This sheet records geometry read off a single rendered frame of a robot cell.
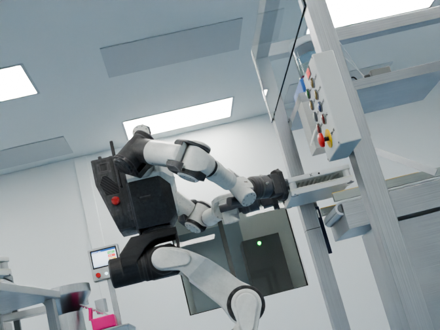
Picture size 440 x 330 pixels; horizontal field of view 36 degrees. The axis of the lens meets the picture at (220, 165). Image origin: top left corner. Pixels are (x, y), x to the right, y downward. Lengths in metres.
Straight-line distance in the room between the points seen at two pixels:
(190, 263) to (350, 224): 0.61
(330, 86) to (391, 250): 0.46
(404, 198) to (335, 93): 0.90
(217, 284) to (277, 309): 4.97
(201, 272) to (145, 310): 4.96
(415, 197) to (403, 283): 0.83
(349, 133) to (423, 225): 0.95
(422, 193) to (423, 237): 0.16
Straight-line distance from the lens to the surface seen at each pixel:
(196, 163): 2.26
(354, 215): 2.55
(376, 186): 1.87
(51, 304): 3.24
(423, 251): 2.64
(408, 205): 2.61
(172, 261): 2.53
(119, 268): 2.58
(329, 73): 1.83
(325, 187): 2.58
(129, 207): 2.57
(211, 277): 2.55
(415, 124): 8.29
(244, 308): 2.50
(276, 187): 2.55
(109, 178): 2.60
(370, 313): 7.69
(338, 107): 1.80
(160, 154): 2.32
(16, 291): 2.83
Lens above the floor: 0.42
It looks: 15 degrees up
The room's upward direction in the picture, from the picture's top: 15 degrees counter-clockwise
